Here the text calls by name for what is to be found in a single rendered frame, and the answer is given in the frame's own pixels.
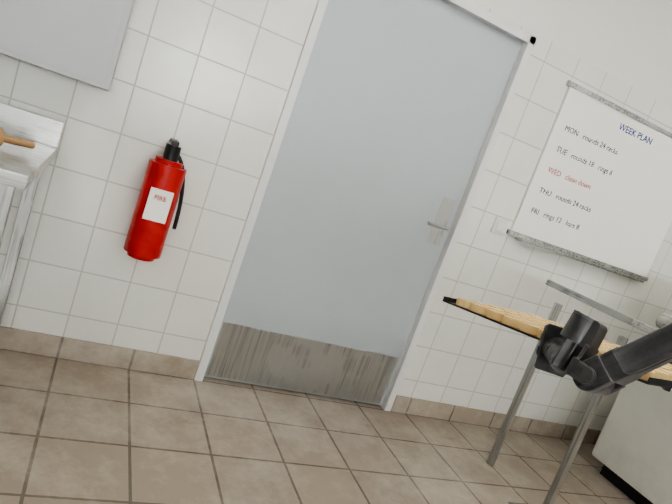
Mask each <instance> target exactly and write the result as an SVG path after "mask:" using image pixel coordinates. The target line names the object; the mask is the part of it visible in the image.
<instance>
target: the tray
mask: <svg viewBox="0 0 672 504"><path fill-rule="evenodd" d="M456 301H457V299H455V298H450V297H446V296H444V298H443V302H446V303H448V304H451V305H453V306H456V307H458V308H461V309H463V310H466V311H468V312H470V313H473V314H475V315H478V316H480V317H483V318H485V319H488V320H490V321H493V322H495V323H497V324H500V325H502V326H505V327H507V328H510V329H512V330H515V331H517V332H520V333H522V334H524V335H527V336H529V337H532V338H534V339H537V340H540V338H538V337H535V336H533V335H530V334H528V333H525V332H523V331H520V330H518V329H515V328H513V327H510V326H508V325H505V324H503V323H500V322H498V321H495V320H493V319H490V318H488V317H485V316H483V315H481V314H478V313H476V312H473V311H471V310H468V309H466V308H463V307H461V306H458V305H456ZM453 303H455V304H453ZM637 381H640V382H642V383H645V384H647V385H654V386H661V387H668V388H672V381H670V380H664V379H658V378H652V377H649V379H648V382H647V381H644V380H642V379H638V380H637Z"/></svg>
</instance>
